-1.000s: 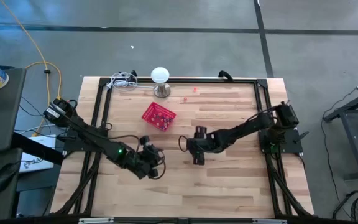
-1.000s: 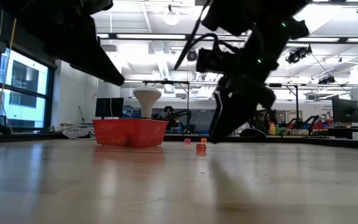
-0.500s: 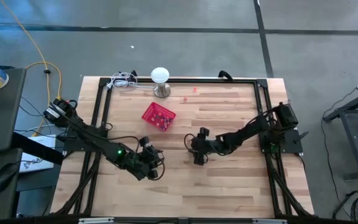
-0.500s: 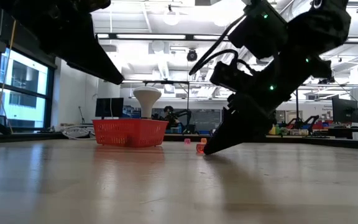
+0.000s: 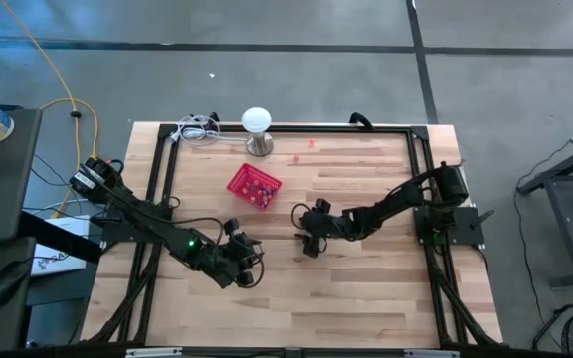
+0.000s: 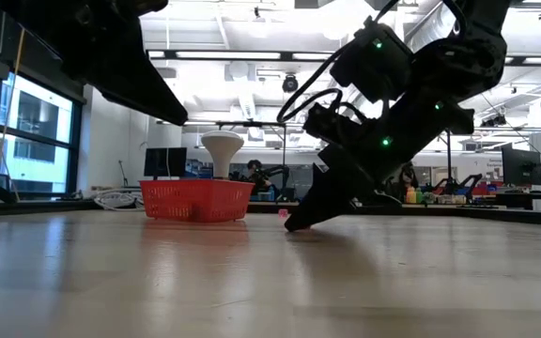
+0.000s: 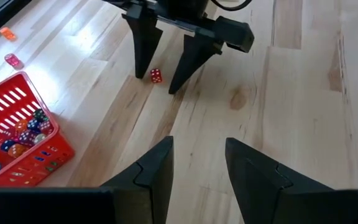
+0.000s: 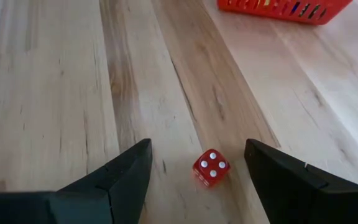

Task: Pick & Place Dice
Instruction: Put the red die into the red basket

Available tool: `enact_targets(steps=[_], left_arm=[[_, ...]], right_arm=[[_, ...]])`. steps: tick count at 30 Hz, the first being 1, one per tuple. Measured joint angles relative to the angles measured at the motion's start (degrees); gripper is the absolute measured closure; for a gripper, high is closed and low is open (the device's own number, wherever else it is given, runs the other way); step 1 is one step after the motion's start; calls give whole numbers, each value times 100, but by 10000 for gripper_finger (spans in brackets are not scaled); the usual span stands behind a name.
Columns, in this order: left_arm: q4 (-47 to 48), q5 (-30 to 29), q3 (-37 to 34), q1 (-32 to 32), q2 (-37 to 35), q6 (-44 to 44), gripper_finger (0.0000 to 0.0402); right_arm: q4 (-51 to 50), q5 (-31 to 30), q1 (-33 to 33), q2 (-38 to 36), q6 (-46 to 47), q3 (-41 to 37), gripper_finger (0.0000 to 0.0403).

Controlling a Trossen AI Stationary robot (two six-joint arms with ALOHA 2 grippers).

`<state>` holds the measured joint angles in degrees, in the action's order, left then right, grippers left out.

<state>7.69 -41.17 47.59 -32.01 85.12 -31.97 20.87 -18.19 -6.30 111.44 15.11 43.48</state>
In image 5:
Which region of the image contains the black base lever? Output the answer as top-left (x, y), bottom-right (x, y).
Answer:
top-left (471, 208), bottom-right (495, 230)

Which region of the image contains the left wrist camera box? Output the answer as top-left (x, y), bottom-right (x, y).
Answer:
top-left (222, 217), bottom-right (242, 238)

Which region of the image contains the black computer mouse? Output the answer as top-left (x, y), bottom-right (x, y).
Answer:
top-left (0, 261), bottom-right (32, 307)

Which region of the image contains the red plastic mesh basket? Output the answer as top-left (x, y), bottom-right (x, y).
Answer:
top-left (225, 162), bottom-right (284, 211)

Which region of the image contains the white mushroom table lamp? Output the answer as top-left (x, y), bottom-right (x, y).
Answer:
top-left (240, 106), bottom-right (275, 158)

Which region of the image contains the black side table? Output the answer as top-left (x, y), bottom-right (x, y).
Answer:
top-left (516, 136), bottom-right (573, 289)

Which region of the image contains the white coiled cable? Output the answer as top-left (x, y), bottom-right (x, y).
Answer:
top-left (176, 113), bottom-right (248, 146)

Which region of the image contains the white cardboard box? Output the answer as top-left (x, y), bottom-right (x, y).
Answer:
top-left (30, 214), bottom-right (92, 277)

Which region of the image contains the yellow extension cord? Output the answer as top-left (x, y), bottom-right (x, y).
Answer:
top-left (0, 0), bottom-right (104, 220)

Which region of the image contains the silver metal bracket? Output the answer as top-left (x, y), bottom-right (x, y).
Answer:
top-left (404, 349), bottom-right (461, 358)
top-left (125, 347), bottom-right (183, 358)

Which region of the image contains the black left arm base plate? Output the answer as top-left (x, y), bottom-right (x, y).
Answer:
top-left (101, 206), bottom-right (173, 245)

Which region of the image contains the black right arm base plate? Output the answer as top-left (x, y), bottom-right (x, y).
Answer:
top-left (414, 206), bottom-right (486, 246)

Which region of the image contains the black aluminium table frame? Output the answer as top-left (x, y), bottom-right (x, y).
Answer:
top-left (85, 122), bottom-right (501, 349)

